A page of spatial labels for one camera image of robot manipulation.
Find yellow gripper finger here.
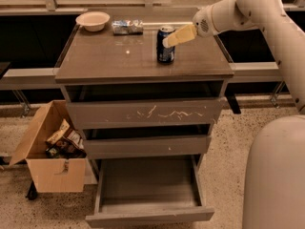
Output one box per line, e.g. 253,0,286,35
162,25,197,48

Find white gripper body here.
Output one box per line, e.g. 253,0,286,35
193,4,220,37

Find blue pepsi can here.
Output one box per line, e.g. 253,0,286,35
156,25,175,64

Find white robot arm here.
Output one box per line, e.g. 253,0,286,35
163,0,305,229

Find grey drawer cabinet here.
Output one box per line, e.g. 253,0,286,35
54,7,235,174

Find grey middle drawer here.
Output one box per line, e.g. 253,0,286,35
84,135,211,159

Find grey drawer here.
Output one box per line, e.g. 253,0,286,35
84,135,211,159
67,98,224,130
86,156,214,228

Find grey top drawer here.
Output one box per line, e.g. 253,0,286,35
67,98,224,130

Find grey bottom drawer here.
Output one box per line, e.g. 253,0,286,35
86,156,214,228

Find blue white snack packet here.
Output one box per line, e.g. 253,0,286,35
112,20,144,35

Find white paper bowl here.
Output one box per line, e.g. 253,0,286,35
75,11,110,32

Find grey low bench ledge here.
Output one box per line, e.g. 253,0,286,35
0,62,282,91

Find snack bags in box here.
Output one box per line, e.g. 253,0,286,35
46,119,87,159

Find open cardboard box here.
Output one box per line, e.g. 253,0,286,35
10,100,86,193

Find metal window rail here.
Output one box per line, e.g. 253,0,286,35
0,0,305,17

